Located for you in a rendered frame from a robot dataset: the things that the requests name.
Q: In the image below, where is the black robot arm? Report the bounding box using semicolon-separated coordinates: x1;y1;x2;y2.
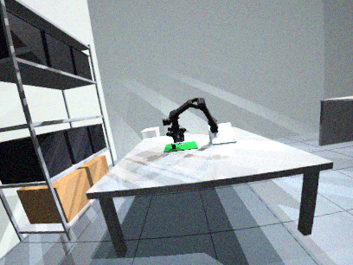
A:
163;98;220;133

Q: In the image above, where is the green circuit board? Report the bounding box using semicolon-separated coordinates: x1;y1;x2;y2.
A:
164;141;198;152

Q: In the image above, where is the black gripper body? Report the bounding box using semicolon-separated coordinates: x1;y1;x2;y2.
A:
166;124;186;137

